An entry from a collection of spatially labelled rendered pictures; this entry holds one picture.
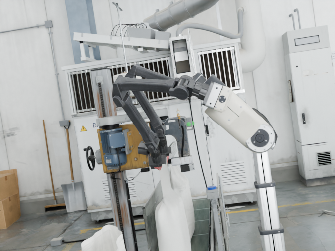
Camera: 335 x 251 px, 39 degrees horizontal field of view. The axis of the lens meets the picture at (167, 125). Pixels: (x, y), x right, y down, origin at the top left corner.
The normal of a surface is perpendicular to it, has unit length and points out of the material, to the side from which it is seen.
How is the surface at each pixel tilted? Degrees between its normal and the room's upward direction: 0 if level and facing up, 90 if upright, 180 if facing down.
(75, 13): 90
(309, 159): 90
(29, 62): 90
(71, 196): 76
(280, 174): 90
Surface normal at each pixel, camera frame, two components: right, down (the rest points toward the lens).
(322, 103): -0.09, 0.07
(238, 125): 0.33, 0.43
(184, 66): -0.17, -0.66
